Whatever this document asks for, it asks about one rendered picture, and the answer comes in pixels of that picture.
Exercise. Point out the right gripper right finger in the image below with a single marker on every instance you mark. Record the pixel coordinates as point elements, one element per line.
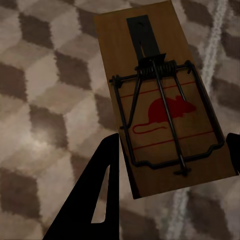
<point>233,142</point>

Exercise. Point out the mousetrap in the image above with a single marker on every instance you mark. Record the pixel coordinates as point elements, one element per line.
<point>169,132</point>

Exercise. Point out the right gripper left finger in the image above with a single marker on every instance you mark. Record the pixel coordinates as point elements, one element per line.
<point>73,222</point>

